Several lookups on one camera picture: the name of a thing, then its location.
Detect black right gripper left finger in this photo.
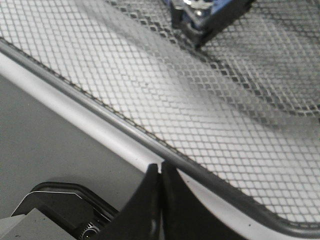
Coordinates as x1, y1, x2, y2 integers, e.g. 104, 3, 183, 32
98, 163, 160, 240

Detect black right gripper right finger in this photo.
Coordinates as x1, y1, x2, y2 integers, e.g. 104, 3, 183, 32
161, 161, 244, 240

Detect silver mesh tray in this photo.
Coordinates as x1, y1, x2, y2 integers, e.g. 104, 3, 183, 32
0, 0, 320, 239

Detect red emergency stop push button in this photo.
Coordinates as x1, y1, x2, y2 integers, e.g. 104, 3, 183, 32
164, 0, 254, 49

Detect robot base housing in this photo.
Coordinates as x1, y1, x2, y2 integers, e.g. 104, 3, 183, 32
0, 182, 118, 240

